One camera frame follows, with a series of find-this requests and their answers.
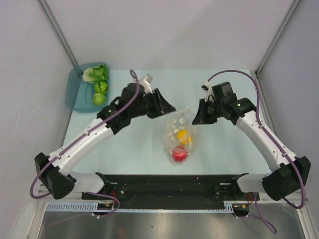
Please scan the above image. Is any green fake lettuce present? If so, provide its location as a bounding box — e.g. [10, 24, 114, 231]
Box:
[82, 64, 109, 84]

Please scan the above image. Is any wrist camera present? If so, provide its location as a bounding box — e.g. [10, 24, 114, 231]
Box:
[201, 81, 215, 102]
[139, 74, 153, 94]

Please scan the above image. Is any aluminium corner post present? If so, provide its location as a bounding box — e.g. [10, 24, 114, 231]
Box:
[36, 0, 79, 67]
[255, 0, 303, 77]

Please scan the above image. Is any left aluminium corner post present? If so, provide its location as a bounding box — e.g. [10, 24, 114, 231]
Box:
[36, 0, 79, 67]

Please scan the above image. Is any green fake pepper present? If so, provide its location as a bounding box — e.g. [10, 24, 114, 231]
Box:
[92, 93, 106, 106]

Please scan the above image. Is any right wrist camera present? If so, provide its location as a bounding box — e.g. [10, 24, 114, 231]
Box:
[201, 81, 215, 102]

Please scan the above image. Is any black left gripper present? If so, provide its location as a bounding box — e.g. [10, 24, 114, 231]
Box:
[130, 88, 175, 119]

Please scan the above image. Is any yellow fake food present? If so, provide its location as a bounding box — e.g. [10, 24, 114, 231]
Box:
[177, 129, 193, 146]

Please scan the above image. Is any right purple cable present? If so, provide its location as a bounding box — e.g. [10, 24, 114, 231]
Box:
[206, 69, 308, 235]

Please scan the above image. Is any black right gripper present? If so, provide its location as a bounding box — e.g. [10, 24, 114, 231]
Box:
[192, 98, 224, 125]

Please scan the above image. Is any white cable duct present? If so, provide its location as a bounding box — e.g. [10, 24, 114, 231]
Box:
[45, 202, 234, 214]

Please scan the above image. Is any clear polka dot zip bag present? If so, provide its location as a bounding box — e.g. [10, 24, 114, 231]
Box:
[163, 107, 199, 164]

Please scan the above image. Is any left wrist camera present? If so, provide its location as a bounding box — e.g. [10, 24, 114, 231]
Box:
[139, 74, 153, 94]

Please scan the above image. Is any right aluminium corner post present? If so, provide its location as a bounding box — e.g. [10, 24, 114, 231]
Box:
[255, 0, 303, 77]

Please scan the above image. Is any front aluminium rail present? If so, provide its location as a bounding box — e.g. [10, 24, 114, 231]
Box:
[36, 181, 309, 203]

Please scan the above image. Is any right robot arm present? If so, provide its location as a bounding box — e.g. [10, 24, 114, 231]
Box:
[192, 82, 311, 201]

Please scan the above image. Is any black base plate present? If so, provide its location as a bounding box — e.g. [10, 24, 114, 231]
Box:
[80, 173, 260, 211]

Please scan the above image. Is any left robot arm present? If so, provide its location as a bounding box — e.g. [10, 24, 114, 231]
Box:
[34, 83, 176, 200]

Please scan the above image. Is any red fake tomato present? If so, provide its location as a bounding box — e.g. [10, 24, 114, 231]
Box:
[172, 146, 188, 162]

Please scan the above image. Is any teal plastic bin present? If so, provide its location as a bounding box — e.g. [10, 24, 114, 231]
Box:
[65, 62, 111, 113]

